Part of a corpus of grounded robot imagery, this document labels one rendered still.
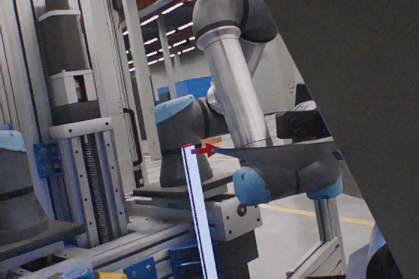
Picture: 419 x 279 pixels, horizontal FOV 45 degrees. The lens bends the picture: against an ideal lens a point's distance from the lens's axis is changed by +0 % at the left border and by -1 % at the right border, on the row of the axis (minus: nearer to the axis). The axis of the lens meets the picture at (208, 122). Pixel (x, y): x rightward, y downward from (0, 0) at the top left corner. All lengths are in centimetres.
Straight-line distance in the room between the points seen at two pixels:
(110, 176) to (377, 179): 104
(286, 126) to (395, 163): 49
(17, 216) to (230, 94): 50
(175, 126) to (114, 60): 153
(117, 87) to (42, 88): 148
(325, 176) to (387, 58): 74
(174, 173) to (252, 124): 44
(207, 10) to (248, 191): 37
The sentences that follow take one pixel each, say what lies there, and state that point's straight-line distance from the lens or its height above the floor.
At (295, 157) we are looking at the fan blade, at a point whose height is 115.
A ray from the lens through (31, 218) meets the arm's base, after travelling 113.
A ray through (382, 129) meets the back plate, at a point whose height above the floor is 122.
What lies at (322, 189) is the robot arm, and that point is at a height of 105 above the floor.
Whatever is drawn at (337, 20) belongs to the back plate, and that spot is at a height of 129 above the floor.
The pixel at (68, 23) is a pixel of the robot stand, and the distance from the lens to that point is 134.
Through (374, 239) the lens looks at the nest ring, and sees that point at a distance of 49.
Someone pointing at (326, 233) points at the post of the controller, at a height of 88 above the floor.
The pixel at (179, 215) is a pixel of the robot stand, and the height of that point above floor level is 96.
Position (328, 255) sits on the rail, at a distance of 130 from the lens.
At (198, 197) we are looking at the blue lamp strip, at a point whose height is 111.
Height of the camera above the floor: 126
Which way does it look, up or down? 3 degrees down
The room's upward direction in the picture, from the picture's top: 10 degrees counter-clockwise
